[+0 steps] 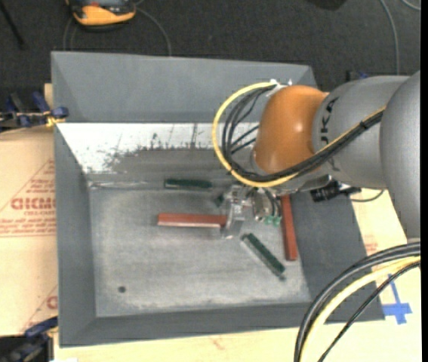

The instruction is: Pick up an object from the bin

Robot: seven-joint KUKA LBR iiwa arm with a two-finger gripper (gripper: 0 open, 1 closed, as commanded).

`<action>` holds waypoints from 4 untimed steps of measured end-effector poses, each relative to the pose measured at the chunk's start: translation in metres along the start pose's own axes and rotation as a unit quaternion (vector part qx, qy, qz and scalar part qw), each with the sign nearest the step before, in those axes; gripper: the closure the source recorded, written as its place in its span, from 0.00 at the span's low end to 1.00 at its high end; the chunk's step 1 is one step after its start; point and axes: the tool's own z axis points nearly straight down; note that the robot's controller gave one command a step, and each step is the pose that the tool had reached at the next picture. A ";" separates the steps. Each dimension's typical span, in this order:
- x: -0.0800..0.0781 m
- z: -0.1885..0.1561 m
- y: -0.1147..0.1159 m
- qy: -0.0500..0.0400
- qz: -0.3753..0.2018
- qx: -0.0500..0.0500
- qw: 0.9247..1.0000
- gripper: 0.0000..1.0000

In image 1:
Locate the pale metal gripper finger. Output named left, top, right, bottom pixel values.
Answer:
left=219, top=215, right=246, bottom=241
left=213, top=189, right=243, bottom=208

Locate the dark green flat block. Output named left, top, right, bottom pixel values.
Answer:
left=240, top=232, right=287, bottom=278
left=163, top=178, right=214, bottom=191

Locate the red-brown flat block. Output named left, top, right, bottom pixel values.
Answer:
left=156, top=212, right=229, bottom=229
left=279, top=195, right=299, bottom=262

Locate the grey metal bin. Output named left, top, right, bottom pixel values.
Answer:
left=50, top=51, right=385, bottom=346

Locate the brown cardboard board, red print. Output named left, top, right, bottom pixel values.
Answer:
left=0, top=82, right=60, bottom=339

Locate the black cylinder on white bracket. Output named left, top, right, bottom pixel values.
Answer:
left=309, top=181, right=362, bottom=204

